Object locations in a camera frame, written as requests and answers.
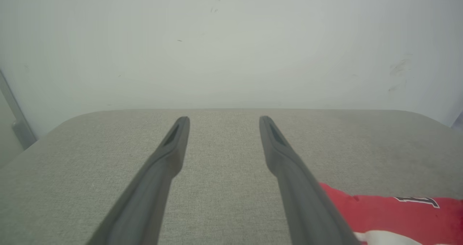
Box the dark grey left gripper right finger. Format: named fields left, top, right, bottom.
left=259, top=115, right=363, bottom=245

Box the red basketball jersey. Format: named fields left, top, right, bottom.
left=318, top=182, right=463, bottom=245

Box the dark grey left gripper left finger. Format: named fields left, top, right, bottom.
left=86, top=116, right=191, bottom=245

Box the grey fabric sofa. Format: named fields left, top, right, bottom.
left=0, top=108, right=463, bottom=245

